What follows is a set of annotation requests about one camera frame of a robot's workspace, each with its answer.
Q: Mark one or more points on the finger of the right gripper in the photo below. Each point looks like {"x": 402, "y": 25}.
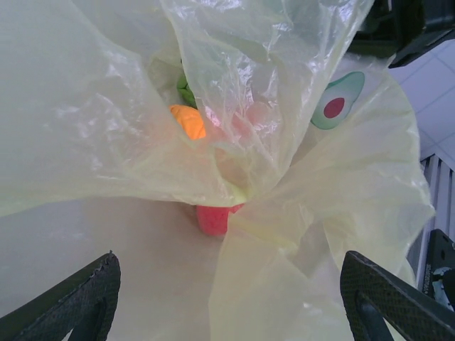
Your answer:
{"x": 419, "y": 48}

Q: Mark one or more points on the small pink fruit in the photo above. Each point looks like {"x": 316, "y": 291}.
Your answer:
{"x": 213, "y": 220}

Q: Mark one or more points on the yellow plastic bag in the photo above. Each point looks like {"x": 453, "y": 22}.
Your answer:
{"x": 89, "y": 124}

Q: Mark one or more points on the avocado half toy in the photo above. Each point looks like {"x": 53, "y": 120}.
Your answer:
{"x": 337, "y": 101}

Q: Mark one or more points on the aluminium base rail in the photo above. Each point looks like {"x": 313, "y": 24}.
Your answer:
{"x": 439, "y": 199}

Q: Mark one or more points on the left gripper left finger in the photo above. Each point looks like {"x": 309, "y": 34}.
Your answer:
{"x": 81, "y": 302}

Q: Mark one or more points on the small orange fruit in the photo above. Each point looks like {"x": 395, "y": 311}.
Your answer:
{"x": 190, "y": 122}

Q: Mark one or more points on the small red fruit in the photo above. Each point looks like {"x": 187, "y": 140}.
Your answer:
{"x": 252, "y": 117}

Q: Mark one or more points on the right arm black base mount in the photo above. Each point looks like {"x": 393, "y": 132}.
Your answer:
{"x": 440, "y": 255}

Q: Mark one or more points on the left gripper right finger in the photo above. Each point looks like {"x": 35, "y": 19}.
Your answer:
{"x": 355, "y": 280}

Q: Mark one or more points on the green fruit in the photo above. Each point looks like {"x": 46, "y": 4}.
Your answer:
{"x": 185, "y": 89}

